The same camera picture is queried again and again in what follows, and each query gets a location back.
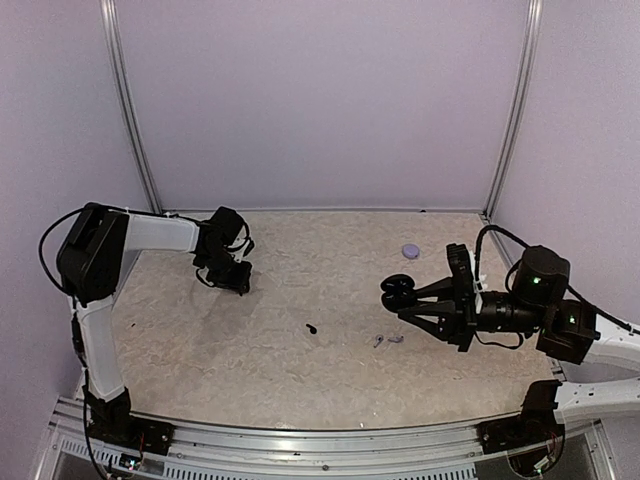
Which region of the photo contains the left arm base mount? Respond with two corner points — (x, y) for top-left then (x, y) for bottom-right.
(83, 386), (175, 456)

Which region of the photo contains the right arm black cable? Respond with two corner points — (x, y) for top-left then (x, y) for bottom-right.
(473, 224), (640, 349)

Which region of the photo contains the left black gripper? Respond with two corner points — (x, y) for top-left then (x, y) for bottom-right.
(199, 249), (253, 293)

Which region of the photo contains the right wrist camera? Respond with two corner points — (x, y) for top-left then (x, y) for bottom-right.
(446, 243), (478, 302)

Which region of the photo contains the purple round charging case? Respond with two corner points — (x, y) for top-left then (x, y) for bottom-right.
(401, 243), (420, 260)

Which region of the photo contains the front aluminium rail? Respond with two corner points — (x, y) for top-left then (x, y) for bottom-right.
(37, 402), (614, 480)

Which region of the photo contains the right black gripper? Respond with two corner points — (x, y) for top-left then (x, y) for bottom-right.
(399, 277), (547, 354)

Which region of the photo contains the right aluminium frame post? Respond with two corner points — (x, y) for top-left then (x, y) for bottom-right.
(483, 0), (544, 220)

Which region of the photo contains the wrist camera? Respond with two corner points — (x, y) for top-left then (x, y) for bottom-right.
(446, 243), (478, 302)
(227, 236), (255, 263)

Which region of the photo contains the left aluminium frame post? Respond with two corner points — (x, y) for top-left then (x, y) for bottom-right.
(99, 0), (163, 213)

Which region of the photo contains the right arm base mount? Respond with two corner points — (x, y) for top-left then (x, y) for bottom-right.
(476, 380), (565, 455)

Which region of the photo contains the black earbud charging case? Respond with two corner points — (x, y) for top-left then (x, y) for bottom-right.
(380, 274), (418, 313)

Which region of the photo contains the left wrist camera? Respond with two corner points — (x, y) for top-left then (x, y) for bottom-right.
(227, 236), (255, 263)

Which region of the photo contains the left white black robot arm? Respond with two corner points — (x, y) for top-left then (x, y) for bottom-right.
(56, 203), (255, 445)

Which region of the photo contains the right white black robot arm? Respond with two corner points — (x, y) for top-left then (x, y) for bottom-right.
(381, 244), (639, 372)

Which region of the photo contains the aluminium frame post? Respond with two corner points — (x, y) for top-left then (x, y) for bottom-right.
(99, 0), (163, 213)
(483, 0), (544, 220)

